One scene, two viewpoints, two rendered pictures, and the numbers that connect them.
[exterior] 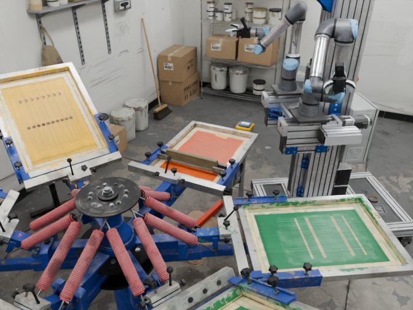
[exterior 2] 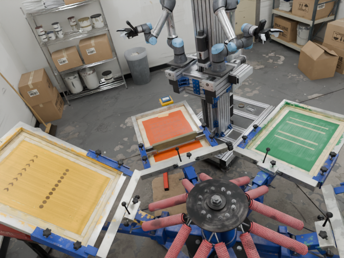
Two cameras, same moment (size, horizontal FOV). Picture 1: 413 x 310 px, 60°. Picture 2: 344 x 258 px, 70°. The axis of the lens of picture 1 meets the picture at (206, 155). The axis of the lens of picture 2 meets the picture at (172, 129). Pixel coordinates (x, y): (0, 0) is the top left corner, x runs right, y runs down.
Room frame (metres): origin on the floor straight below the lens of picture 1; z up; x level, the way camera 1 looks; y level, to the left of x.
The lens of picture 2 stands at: (0.82, 0.96, 2.35)
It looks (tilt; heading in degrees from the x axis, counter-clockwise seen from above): 38 degrees down; 326
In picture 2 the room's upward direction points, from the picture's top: 12 degrees counter-clockwise
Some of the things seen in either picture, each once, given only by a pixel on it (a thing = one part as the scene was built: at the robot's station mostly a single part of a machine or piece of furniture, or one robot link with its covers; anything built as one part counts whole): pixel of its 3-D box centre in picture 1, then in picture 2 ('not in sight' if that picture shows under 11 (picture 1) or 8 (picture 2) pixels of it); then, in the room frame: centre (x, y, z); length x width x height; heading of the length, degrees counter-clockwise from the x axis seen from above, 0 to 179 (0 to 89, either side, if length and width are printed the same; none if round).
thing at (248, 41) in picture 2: (332, 88); (246, 42); (2.03, -0.75, 1.56); 0.11 x 0.08 x 0.11; 72
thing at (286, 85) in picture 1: (287, 82); (179, 56); (2.81, -0.67, 1.31); 0.15 x 0.15 x 0.10
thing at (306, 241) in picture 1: (292, 224); (291, 137); (1.41, -0.45, 1.05); 1.08 x 0.61 x 0.23; 95
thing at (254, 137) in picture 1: (204, 151); (169, 131); (2.28, 0.02, 0.97); 0.79 x 0.58 x 0.04; 155
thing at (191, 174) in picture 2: (165, 187); (189, 171); (1.77, 0.25, 1.02); 0.17 x 0.06 x 0.05; 155
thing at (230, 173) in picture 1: (227, 176); (208, 137); (1.95, -0.14, 0.97); 0.30 x 0.05 x 0.07; 155
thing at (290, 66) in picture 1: (289, 68); (177, 45); (2.81, -0.67, 1.42); 0.13 x 0.12 x 0.14; 161
